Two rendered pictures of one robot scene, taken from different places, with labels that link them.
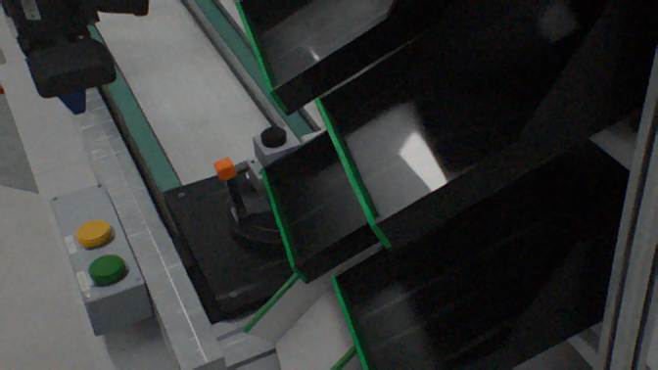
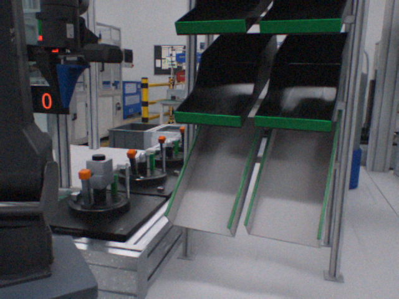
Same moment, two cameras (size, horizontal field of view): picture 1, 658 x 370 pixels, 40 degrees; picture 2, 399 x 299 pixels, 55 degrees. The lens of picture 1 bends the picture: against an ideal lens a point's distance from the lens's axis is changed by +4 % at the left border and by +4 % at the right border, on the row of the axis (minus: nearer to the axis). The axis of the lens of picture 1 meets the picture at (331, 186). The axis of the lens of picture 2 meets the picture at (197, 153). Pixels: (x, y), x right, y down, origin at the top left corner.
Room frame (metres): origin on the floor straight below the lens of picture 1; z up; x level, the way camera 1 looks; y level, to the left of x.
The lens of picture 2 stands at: (0.16, 0.62, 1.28)
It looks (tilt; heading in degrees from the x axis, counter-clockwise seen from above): 12 degrees down; 305
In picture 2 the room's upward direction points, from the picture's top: 1 degrees clockwise
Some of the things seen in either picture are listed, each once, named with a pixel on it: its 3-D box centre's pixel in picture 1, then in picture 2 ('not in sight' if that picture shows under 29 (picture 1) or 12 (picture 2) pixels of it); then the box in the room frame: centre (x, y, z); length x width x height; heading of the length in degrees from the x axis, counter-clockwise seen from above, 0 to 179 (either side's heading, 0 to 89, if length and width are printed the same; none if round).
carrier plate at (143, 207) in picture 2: (283, 220); (100, 212); (0.83, 0.06, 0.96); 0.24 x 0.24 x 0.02; 21
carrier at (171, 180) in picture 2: not in sight; (142, 165); (0.92, -0.18, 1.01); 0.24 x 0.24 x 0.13; 21
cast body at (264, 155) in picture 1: (284, 155); (101, 169); (0.83, 0.05, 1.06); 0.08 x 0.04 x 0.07; 112
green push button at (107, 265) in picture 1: (108, 271); not in sight; (0.76, 0.27, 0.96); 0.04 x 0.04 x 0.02
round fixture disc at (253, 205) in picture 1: (282, 208); (100, 204); (0.83, 0.06, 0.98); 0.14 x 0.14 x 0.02
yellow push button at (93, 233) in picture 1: (94, 236); not in sight; (0.83, 0.29, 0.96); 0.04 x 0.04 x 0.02
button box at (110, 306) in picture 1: (100, 254); not in sight; (0.83, 0.29, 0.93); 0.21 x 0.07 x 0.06; 21
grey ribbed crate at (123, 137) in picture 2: not in sight; (156, 142); (2.16, -1.62, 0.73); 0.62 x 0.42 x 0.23; 21
